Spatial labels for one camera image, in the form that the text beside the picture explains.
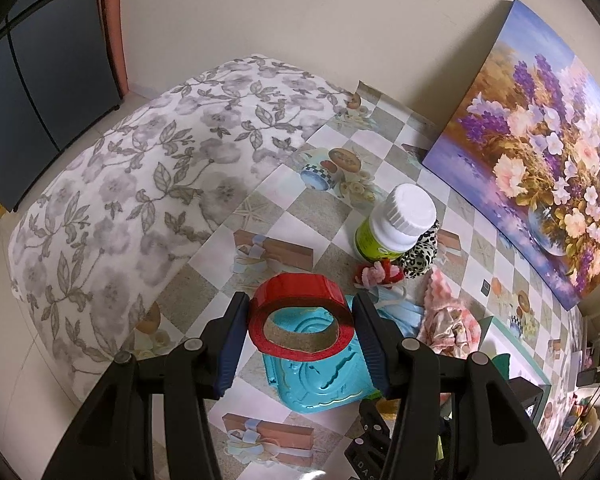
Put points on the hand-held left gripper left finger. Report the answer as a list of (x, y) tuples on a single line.
[(232, 345)]

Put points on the red and pink fuzzy scrunchie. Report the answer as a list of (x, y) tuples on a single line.
[(380, 272)]

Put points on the teal plush container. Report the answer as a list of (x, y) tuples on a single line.
[(320, 385)]

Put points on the white capped pill bottle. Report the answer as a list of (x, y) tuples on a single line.
[(395, 225)]

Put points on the leopard print scrunchie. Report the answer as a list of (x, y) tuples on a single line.
[(422, 255)]

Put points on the pink board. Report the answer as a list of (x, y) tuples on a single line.
[(112, 35)]

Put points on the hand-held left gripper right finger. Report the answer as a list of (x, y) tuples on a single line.
[(375, 345)]

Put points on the blue face mask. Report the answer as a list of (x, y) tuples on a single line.
[(400, 310)]

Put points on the grey floral tablecloth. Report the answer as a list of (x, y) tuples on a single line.
[(155, 185)]

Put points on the white tray with teal rim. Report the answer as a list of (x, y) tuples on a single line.
[(525, 360)]

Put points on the checkered printed tablecloth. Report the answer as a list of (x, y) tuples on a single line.
[(290, 220)]

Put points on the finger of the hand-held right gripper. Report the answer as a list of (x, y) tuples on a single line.
[(372, 420)]

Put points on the pink floral cloth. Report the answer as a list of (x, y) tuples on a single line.
[(447, 320)]

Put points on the dark cabinet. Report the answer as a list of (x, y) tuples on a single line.
[(35, 85)]

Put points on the flower painting canvas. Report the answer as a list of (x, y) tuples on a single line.
[(540, 160)]

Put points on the red tape roll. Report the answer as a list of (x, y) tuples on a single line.
[(290, 292)]

